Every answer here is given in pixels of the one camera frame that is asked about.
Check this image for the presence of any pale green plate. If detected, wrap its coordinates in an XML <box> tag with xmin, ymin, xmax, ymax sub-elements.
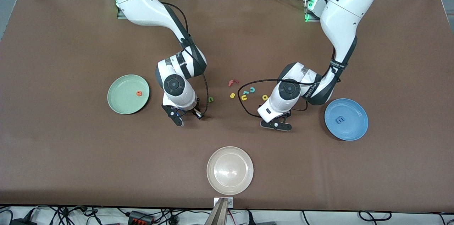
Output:
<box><xmin>107</xmin><ymin>74</ymin><xmax>150</xmax><ymax>115</ymax></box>

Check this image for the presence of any beige plate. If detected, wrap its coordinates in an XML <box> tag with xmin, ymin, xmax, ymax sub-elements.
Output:
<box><xmin>206</xmin><ymin>146</ymin><xmax>254</xmax><ymax>196</ymax></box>

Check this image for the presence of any blue plate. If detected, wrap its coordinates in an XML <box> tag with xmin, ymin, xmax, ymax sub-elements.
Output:
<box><xmin>324</xmin><ymin>98</ymin><xmax>369</xmax><ymax>141</ymax></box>

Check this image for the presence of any black orange power strip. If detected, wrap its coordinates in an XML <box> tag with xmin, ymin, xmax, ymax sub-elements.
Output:
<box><xmin>128</xmin><ymin>210</ymin><xmax>155</xmax><ymax>225</ymax></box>

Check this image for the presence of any black left camera bracket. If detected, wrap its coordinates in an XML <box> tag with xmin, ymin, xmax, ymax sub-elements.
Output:
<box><xmin>261</xmin><ymin>111</ymin><xmax>293</xmax><ymax>131</ymax></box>

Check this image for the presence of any black camera bracket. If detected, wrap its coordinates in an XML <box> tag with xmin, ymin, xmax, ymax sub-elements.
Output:
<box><xmin>261</xmin><ymin>111</ymin><xmax>293</xmax><ymax>131</ymax></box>
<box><xmin>162</xmin><ymin>105</ymin><xmax>185</xmax><ymax>126</ymax></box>

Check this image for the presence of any black right camera bracket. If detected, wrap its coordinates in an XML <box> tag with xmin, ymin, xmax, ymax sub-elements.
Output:
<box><xmin>162</xmin><ymin>105</ymin><xmax>185</xmax><ymax>126</ymax></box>

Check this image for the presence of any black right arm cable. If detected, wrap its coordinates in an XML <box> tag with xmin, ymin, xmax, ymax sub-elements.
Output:
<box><xmin>160</xmin><ymin>1</ymin><xmax>210</xmax><ymax>117</ymax></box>

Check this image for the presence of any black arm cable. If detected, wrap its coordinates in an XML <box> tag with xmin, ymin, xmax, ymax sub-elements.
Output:
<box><xmin>160</xmin><ymin>1</ymin><xmax>210</xmax><ymax>117</ymax></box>
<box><xmin>237</xmin><ymin>49</ymin><xmax>343</xmax><ymax>118</ymax></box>

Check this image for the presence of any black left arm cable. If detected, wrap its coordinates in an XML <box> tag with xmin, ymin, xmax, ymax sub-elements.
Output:
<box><xmin>237</xmin><ymin>49</ymin><xmax>343</xmax><ymax>118</ymax></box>

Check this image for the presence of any small metal clamp bracket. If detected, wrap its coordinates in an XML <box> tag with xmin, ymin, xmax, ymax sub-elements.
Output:
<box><xmin>214</xmin><ymin>197</ymin><xmax>234</xmax><ymax>208</ymax></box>

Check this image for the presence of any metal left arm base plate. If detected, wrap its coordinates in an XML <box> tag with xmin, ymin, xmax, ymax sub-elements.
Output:
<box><xmin>304</xmin><ymin>0</ymin><xmax>321</xmax><ymax>23</ymax></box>

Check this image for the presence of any grey camera pole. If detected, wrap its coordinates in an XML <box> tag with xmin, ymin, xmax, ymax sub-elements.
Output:
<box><xmin>204</xmin><ymin>198</ymin><xmax>229</xmax><ymax>225</ymax></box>

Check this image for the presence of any black looped cable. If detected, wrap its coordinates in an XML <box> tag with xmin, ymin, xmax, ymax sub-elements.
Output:
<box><xmin>358</xmin><ymin>211</ymin><xmax>392</xmax><ymax>222</ymax></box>

